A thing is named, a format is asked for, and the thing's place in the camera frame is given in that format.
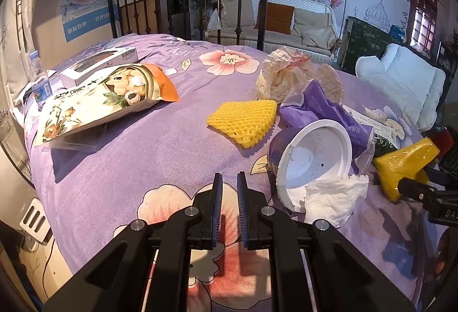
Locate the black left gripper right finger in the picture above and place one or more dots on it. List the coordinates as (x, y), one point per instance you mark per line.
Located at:
(313, 267)

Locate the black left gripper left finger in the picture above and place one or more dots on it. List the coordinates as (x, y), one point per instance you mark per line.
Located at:
(146, 266)

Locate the yellow plastic wrapper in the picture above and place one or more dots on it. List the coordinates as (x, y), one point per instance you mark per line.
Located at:
(408, 162)

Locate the white tissue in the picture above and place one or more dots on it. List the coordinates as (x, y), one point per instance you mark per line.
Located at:
(333, 199)

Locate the white purple paper bowl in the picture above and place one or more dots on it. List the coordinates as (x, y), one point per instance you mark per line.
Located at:
(298, 156)

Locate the yellow foam fruit net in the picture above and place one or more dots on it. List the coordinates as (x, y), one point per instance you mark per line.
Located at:
(245, 123)

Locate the green white carton box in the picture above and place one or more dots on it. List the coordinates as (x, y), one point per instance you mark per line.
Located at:
(388, 133)

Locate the white padded rocking chair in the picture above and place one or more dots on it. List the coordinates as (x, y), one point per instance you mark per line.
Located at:
(407, 80)

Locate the purple floral bed sheet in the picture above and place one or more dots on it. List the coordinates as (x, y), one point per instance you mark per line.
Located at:
(148, 165)

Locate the purple plastic bag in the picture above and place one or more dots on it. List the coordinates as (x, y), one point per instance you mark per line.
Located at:
(305, 104)

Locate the dark green floral panel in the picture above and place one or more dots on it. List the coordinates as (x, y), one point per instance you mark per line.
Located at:
(361, 39)

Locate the floral snack bag orange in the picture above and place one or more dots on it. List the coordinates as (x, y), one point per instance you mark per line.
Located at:
(107, 95)

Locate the crumpled beige plastic bag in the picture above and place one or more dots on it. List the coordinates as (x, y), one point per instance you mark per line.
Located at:
(285, 68)

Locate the plastic water bottle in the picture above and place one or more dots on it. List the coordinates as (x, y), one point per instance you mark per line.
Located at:
(40, 82)

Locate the beige sofa cushion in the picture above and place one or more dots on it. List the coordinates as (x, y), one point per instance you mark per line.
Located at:
(314, 29)

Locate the white product box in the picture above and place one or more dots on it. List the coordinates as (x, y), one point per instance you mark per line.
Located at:
(76, 73)

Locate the white wicker sofa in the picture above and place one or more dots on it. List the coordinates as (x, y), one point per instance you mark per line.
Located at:
(238, 24)

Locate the orange brown cushion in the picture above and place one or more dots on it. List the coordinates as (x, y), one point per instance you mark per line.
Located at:
(278, 18)

